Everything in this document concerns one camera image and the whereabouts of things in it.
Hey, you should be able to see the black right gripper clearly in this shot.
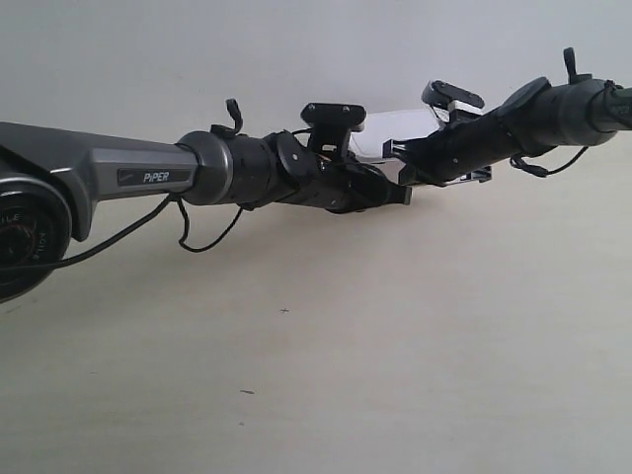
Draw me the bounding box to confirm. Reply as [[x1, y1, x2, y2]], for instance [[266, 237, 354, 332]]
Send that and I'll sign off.
[[382, 111, 518, 187]]

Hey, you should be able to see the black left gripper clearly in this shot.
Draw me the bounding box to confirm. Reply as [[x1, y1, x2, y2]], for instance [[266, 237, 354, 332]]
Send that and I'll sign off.
[[269, 131, 413, 213]]

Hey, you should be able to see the white lidded plastic container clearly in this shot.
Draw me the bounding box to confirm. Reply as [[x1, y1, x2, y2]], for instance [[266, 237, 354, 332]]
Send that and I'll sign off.
[[349, 107, 445, 184]]

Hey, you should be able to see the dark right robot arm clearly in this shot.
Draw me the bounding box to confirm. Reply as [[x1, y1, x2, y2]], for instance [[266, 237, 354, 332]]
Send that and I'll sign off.
[[382, 77, 631, 187]]

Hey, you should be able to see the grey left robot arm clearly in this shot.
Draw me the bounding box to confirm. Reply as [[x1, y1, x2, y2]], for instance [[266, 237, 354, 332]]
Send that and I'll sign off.
[[1, 122, 412, 302]]

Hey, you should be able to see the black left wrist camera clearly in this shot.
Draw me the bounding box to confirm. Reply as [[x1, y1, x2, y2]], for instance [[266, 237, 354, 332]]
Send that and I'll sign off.
[[300, 102, 367, 161]]

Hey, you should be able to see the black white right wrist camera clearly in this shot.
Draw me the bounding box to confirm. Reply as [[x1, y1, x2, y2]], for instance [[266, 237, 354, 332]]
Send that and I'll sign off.
[[421, 80, 485, 124]]

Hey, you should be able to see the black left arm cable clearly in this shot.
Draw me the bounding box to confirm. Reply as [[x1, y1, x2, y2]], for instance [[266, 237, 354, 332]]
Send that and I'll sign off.
[[0, 98, 248, 273]]

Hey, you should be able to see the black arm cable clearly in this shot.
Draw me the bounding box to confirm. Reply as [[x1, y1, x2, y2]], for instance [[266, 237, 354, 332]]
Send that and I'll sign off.
[[511, 46, 593, 178], [0, 98, 248, 273]]

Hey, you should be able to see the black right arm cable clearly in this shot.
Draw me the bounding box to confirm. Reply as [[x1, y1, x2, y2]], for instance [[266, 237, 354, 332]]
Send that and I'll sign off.
[[511, 46, 593, 178]]

